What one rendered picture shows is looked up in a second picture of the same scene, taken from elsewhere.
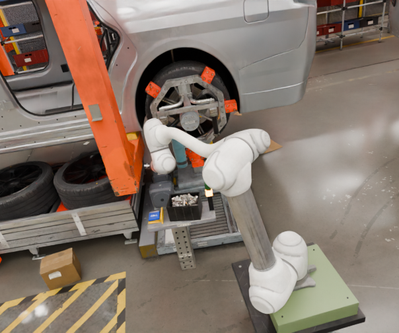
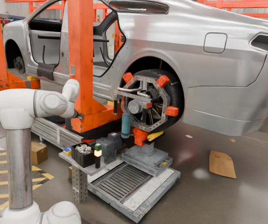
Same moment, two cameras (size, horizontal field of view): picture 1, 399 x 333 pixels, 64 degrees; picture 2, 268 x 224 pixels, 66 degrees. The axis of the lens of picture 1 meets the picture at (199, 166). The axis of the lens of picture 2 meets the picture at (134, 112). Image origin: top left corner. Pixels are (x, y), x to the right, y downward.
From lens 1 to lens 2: 1.25 m
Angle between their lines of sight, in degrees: 34
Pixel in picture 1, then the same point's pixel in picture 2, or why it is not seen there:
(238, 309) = not seen: outside the picture
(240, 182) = (2, 118)
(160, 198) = not seen: hidden behind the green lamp
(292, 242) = (57, 212)
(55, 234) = (49, 135)
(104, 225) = (67, 145)
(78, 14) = (77, 9)
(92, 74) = (76, 47)
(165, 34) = (147, 44)
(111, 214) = (72, 140)
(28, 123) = not seen: hidden behind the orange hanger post
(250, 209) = (10, 147)
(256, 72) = (202, 94)
